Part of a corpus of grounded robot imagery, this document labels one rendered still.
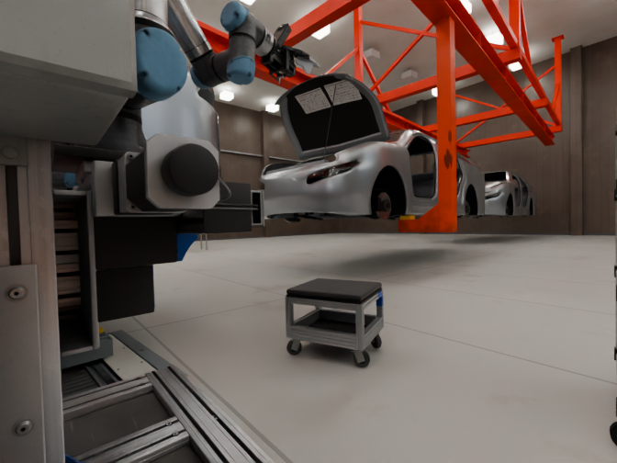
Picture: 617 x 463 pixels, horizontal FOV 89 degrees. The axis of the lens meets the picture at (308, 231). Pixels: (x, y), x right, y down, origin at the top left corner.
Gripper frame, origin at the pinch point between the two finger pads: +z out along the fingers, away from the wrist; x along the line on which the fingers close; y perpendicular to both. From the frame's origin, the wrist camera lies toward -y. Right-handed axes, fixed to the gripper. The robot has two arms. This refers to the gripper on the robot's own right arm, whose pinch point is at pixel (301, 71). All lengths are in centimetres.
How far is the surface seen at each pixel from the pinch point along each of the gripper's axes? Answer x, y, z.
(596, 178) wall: 328, -209, 1325
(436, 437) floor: 43, 120, 16
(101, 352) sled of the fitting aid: -90, 112, -18
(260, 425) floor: -8, 122, -7
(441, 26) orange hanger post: 2, -198, 281
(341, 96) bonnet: -110, -128, 251
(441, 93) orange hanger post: 0, -122, 289
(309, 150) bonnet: -189, -89, 307
